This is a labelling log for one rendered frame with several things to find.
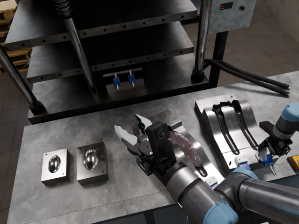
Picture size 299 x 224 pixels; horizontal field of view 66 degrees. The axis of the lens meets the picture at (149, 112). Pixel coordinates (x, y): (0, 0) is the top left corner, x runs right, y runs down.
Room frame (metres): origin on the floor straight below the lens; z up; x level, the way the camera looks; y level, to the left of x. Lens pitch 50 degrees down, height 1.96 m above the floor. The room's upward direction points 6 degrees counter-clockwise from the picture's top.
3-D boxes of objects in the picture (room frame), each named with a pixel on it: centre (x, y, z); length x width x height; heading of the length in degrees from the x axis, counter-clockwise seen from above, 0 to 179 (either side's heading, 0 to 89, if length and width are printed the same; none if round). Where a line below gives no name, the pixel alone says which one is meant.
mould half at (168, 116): (0.62, -0.11, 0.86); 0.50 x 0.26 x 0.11; 24
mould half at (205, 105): (0.75, -0.46, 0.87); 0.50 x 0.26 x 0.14; 7
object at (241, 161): (0.47, -0.43, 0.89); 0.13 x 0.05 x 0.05; 7
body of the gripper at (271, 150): (0.50, -0.53, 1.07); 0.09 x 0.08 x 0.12; 7
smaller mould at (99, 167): (0.63, 0.34, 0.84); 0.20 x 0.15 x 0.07; 7
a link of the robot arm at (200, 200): (0.15, -0.10, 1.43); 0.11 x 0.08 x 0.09; 34
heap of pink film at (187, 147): (0.62, -0.12, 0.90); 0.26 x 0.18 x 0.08; 24
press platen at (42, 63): (1.60, 0.24, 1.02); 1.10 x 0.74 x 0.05; 97
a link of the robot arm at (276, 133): (0.50, -0.54, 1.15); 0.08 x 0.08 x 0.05
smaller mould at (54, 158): (0.64, 0.54, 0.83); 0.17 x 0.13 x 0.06; 7
